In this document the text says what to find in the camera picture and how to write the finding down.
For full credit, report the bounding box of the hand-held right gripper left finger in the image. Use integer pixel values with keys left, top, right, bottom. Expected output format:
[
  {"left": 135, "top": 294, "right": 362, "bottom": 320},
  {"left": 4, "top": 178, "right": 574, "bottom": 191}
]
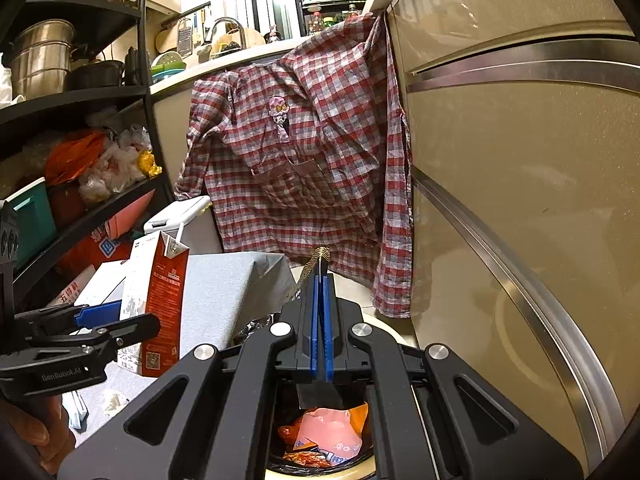
[{"left": 70, "top": 272, "right": 321, "bottom": 480}]

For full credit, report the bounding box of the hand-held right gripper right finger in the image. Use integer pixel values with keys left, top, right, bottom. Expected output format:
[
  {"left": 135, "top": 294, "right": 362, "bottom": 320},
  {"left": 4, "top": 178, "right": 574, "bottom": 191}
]
[{"left": 322, "top": 272, "right": 586, "bottom": 480}]

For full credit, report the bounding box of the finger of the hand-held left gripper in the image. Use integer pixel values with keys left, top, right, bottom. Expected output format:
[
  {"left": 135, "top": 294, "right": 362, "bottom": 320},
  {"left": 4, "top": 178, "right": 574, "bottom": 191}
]
[
  {"left": 74, "top": 312, "right": 162, "bottom": 350},
  {"left": 14, "top": 301, "right": 124, "bottom": 332}
]

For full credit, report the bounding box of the red and white carton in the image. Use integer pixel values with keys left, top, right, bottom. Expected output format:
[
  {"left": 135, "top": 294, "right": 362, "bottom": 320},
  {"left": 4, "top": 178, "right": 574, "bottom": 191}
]
[{"left": 120, "top": 220, "right": 190, "bottom": 378}]

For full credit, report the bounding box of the orange plastic bag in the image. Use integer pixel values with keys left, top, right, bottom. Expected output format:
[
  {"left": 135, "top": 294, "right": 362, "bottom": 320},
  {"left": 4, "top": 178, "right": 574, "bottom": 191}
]
[{"left": 277, "top": 424, "right": 303, "bottom": 453}]

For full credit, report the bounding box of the yellow trash bin black liner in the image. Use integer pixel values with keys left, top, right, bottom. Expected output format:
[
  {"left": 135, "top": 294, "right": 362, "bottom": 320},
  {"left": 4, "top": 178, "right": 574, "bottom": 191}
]
[{"left": 232, "top": 310, "right": 416, "bottom": 480}]

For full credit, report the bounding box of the person's left hand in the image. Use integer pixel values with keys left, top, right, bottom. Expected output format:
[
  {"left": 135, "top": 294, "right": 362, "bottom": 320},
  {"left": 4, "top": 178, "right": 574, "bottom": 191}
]
[{"left": 0, "top": 396, "right": 77, "bottom": 477}]

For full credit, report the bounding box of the white bag with red print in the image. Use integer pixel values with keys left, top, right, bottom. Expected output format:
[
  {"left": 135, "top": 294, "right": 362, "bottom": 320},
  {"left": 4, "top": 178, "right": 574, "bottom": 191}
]
[{"left": 45, "top": 265, "right": 98, "bottom": 308}]

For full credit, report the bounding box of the orange cardboard box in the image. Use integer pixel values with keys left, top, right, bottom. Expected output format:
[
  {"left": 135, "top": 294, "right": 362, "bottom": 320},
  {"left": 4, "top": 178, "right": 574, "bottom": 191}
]
[{"left": 55, "top": 192, "right": 156, "bottom": 278}]

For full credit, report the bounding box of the teal storage box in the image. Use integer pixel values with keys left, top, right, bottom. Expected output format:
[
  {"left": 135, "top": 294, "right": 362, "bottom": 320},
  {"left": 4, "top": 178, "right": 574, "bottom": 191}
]
[{"left": 7, "top": 177, "right": 58, "bottom": 261}]

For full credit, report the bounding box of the white lidded bin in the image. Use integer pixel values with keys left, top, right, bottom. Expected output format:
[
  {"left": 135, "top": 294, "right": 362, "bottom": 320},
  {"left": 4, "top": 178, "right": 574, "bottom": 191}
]
[{"left": 144, "top": 195, "right": 213, "bottom": 256}]

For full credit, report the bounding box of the red plaid shirt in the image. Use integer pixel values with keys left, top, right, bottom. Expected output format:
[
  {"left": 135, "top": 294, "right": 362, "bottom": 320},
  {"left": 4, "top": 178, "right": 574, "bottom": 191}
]
[{"left": 174, "top": 10, "right": 416, "bottom": 318}]

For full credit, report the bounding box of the white plastic bags bundle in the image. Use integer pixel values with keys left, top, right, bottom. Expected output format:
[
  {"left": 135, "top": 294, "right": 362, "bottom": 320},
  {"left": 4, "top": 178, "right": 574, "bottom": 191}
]
[{"left": 77, "top": 125, "right": 151, "bottom": 203}]

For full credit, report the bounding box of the yellow packet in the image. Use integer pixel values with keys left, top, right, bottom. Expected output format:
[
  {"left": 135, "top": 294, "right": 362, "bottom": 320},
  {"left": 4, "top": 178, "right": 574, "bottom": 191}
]
[{"left": 137, "top": 150, "right": 163, "bottom": 177}]

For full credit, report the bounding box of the orange bag on shelf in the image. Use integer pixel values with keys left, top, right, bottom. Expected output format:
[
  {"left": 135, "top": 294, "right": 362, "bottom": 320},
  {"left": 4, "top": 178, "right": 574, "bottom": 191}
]
[{"left": 45, "top": 130, "right": 108, "bottom": 186}]

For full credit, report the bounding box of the black shelf rack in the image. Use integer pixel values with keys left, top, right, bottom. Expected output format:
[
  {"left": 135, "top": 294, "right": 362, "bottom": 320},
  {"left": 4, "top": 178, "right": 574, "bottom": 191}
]
[{"left": 0, "top": 0, "right": 176, "bottom": 306}]

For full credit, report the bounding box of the black cooking pot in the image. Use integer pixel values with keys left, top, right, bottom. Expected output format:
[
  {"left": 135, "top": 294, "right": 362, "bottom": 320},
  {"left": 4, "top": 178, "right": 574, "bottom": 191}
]
[{"left": 67, "top": 59, "right": 126, "bottom": 92}]

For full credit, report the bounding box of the steel stock pot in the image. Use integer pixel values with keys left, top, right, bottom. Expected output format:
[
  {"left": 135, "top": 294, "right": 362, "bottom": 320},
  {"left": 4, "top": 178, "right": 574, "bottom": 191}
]
[{"left": 5, "top": 19, "right": 76, "bottom": 101}]

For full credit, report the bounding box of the metal grater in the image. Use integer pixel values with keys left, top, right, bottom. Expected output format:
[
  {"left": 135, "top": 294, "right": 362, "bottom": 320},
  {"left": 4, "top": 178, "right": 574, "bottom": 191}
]
[{"left": 176, "top": 15, "right": 193, "bottom": 56}]

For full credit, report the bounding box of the wooden cutting board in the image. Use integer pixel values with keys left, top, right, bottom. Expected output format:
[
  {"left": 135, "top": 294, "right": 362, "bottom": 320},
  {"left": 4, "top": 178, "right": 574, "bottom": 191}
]
[{"left": 210, "top": 27, "right": 266, "bottom": 58}]

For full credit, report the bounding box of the steel faucet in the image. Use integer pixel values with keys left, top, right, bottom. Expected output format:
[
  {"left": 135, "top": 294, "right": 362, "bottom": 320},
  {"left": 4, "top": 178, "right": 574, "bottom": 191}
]
[{"left": 207, "top": 16, "right": 246, "bottom": 48}]

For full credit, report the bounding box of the spice rack with bottles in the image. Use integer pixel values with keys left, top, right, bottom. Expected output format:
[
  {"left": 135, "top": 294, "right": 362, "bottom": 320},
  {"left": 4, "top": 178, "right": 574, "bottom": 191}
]
[{"left": 301, "top": 0, "right": 368, "bottom": 36}]

